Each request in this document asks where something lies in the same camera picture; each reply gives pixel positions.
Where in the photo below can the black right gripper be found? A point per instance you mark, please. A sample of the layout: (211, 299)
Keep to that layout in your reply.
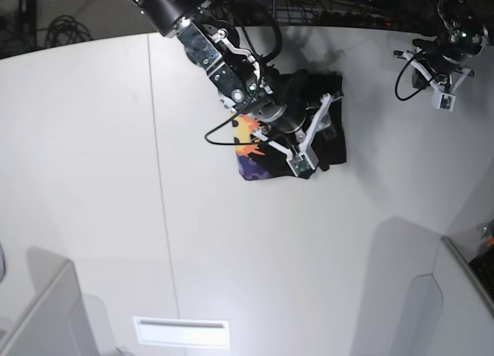
(284, 122)

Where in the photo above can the grey partition panel right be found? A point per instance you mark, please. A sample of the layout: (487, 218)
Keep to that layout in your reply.
(445, 312)

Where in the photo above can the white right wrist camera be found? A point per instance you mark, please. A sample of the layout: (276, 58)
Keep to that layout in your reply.
(302, 162)

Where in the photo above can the grey partition panel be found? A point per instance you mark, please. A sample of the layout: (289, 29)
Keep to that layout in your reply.
(55, 322)
(445, 312)

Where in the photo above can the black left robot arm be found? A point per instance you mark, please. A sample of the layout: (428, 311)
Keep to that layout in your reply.
(456, 35)

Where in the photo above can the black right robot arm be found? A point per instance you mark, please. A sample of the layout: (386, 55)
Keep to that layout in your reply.
(246, 82)

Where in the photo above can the black T-shirt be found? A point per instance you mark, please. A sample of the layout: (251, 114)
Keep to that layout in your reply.
(321, 94)

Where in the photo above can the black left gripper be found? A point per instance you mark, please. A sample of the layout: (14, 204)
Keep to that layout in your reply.
(443, 56)

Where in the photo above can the grey partition panel left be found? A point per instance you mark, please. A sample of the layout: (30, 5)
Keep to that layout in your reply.
(55, 322)

